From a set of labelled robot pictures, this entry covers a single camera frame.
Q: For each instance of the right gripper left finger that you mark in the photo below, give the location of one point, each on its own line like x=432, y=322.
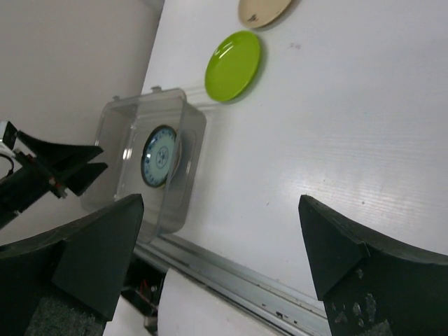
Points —
x=67, y=281

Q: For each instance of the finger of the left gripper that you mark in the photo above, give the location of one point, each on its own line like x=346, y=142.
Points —
x=59, y=155
x=79, y=179

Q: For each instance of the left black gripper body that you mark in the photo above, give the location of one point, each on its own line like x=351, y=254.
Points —
x=25, y=186

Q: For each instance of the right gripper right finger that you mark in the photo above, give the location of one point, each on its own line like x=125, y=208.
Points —
x=369, y=283

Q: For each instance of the blue white patterned plate front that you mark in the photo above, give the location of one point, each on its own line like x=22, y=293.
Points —
x=157, y=156

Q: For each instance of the lime green plate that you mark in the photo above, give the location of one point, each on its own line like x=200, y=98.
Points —
x=233, y=66

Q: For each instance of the yellow patterned plate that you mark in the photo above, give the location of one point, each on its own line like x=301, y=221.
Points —
x=177, y=156

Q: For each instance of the clear plastic bin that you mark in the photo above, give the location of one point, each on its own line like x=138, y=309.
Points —
x=123, y=128

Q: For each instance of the white taped panel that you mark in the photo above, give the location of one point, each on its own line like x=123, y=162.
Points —
x=189, y=308

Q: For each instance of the cream plate with small flowers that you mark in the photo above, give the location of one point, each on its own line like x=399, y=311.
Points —
x=255, y=14

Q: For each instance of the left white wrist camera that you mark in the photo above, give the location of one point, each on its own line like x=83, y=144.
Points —
x=8, y=137

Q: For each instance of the aluminium table rail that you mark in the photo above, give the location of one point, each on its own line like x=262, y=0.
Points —
x=279, y=307

